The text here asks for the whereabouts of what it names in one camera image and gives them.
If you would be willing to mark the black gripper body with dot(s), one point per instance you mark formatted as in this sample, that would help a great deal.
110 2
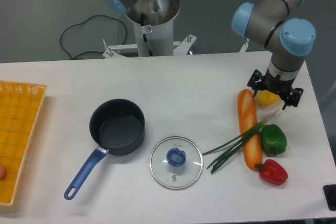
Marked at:
277 86

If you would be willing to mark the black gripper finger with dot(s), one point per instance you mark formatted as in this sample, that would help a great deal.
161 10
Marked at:
256 82
291 97

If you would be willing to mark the green onion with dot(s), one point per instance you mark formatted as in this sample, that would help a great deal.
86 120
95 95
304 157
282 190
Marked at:
248 140

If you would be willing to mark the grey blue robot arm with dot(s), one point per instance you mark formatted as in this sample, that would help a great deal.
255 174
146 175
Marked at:
267 24

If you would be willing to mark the yellow bell pepper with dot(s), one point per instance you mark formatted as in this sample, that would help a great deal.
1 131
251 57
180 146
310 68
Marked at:
266 98

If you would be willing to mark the green bell pepper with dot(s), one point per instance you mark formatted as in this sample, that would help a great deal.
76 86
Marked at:
273 140

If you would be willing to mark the red bell pepper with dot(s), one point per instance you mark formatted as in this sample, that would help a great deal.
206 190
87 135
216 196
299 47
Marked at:
272 172

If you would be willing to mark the black corner object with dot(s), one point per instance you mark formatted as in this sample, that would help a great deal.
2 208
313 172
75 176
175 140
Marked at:
330 194

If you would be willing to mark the glass pot lid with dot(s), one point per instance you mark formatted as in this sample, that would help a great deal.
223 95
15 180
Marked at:
176 163

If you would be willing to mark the yellow woven basket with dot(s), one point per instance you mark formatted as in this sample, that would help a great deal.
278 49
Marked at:
20 106

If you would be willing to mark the orange item in basket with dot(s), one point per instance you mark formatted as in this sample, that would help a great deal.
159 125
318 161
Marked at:
2 171

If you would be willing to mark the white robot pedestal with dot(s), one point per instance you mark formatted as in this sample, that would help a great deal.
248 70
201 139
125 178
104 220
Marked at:
153 24

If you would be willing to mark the dark saucepan blue handle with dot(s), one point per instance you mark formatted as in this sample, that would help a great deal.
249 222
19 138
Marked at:
118 127

